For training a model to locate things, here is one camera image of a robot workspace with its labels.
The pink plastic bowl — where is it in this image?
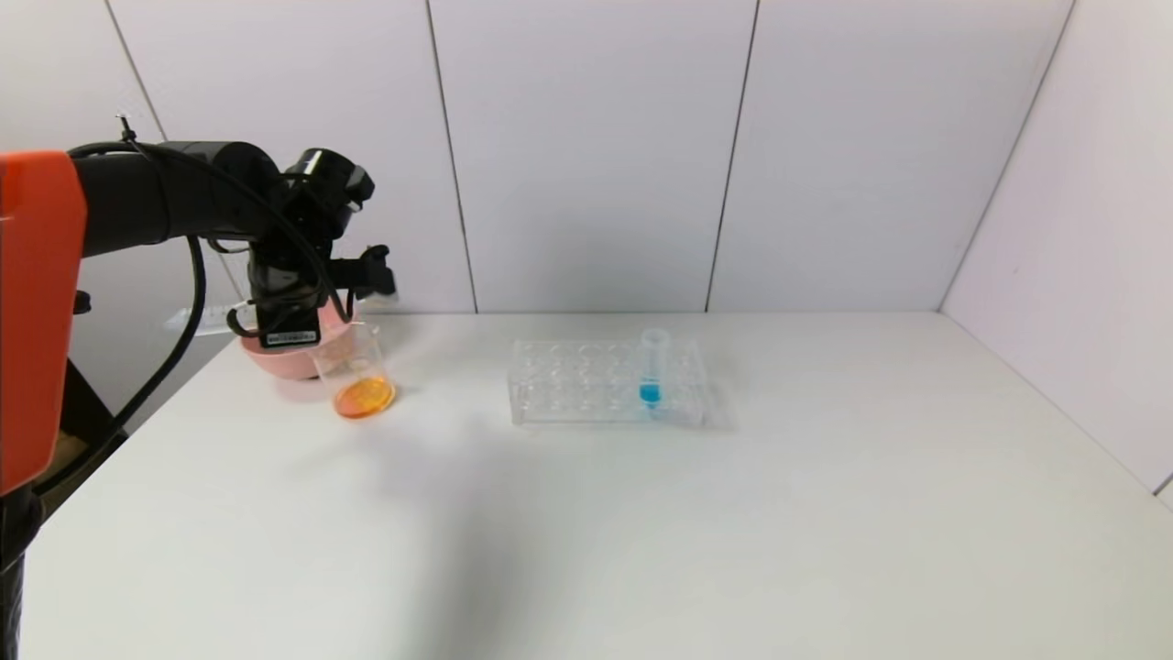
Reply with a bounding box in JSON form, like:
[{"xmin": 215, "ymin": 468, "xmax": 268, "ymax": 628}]
[{"xmin": 240, "ymin": 307, "xmax": 360, "ymax": 380}]

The test tube with yellow pigment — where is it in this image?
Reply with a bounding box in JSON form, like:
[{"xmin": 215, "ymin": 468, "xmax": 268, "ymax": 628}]
[{"xmin": 163, "ymin": 305, "xmax": 262, "ymax": 337}]

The clear acrylic test tube rack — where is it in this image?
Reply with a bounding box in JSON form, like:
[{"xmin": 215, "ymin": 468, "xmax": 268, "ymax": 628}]
[{"xmin": 509, "ymin": 337, "xmax": 711, "ymax": 428}]

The test tube with blue pigment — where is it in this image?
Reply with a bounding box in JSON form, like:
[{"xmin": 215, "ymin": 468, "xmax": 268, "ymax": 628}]
[{"xmin": 639, "ymin": 328, "xmax": 670, "ymax": 409}]

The clear glass beaker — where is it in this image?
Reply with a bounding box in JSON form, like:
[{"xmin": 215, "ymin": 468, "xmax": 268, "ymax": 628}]
[{"xmin": 312, "ymin": 321, "xmax": 397, "ymax": 421}]

